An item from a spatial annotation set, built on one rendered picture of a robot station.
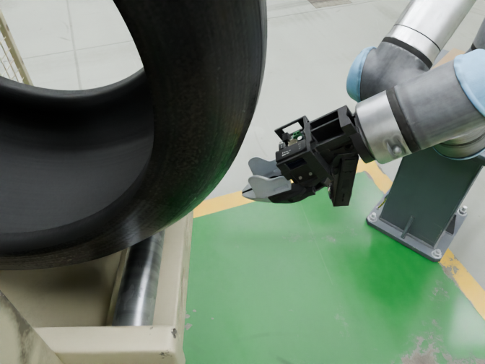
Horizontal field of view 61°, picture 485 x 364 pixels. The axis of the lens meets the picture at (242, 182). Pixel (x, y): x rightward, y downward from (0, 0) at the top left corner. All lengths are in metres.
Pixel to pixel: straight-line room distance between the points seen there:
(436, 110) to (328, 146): 0.14
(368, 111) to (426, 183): 1.05
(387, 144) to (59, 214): 0.45
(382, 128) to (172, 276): 0.33
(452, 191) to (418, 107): 1.04
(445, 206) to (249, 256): 0.74
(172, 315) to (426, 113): 0.40
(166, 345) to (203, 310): 1.08
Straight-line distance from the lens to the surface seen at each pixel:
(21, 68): 1.31
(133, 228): 0.44
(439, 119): 0.54
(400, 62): 0.70
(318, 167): 0.57
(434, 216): 1.66
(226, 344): 1.46
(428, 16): 0.72
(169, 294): 0.56
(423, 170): 1.55
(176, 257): 0.59
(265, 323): 1.49
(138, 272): 0.52
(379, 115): 0.54
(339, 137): 0.55
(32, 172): 0.70
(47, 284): 0.69
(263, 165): 0.63
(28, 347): 0.41
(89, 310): 0.65
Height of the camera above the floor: 1.35
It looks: 46 degrees down
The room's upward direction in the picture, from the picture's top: straight up
